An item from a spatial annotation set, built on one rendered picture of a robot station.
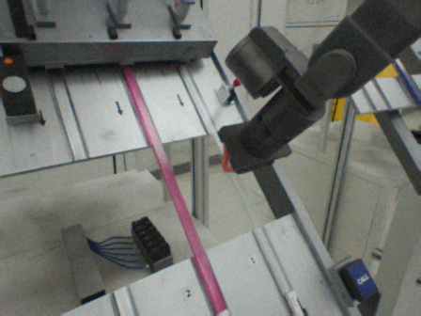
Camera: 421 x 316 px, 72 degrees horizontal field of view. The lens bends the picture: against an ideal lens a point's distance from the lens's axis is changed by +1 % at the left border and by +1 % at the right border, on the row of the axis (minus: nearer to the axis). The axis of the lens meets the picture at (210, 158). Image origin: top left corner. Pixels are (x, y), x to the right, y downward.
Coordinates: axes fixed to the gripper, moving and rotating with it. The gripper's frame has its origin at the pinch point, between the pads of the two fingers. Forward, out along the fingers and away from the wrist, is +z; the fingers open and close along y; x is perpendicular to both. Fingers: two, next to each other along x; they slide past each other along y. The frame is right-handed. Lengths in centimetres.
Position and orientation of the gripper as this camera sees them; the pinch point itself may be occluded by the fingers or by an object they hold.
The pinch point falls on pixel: (229, 165)
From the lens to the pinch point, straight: 49.2
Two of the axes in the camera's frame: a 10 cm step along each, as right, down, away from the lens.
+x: 3.7, 8.9, -2.7
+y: -8.4, 2.0, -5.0
